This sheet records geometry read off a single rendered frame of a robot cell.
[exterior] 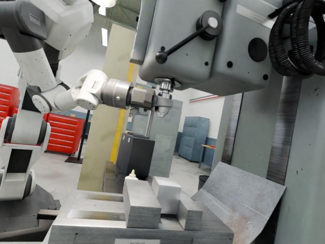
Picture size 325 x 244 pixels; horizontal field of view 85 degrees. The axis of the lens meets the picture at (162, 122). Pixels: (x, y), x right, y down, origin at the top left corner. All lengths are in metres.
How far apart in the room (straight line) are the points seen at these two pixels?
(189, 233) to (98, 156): 1.98
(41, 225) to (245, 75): 1.09
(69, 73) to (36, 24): 9.19
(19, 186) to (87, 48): 9.25
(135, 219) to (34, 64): 0.61
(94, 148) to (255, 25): 2.03
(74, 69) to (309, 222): 9.80
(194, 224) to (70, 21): 0.79
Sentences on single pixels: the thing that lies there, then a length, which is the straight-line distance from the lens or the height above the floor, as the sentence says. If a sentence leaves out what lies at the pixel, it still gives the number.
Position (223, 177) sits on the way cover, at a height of 1.01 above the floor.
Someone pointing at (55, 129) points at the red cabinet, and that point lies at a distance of 5.21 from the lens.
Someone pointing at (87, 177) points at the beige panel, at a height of 0.42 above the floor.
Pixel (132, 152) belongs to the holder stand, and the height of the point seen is 1.02.
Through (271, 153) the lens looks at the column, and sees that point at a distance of 0.69.
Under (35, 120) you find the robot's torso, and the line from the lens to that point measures 1.09.
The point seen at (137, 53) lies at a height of 1.36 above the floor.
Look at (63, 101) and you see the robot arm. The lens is 0.73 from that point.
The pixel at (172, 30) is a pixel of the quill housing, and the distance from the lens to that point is 0.52.
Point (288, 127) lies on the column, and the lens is 0.66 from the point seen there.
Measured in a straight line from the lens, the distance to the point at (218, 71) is 0.54.
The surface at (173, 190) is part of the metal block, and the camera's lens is 0.41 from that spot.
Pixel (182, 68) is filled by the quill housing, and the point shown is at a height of 1.33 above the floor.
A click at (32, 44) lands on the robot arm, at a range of 0.76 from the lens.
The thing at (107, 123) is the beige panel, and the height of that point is 1.10.
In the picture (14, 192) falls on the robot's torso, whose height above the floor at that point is 0.67.
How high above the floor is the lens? 1.16
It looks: 2 degrees up
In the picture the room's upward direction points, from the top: 11 degrees clockwise
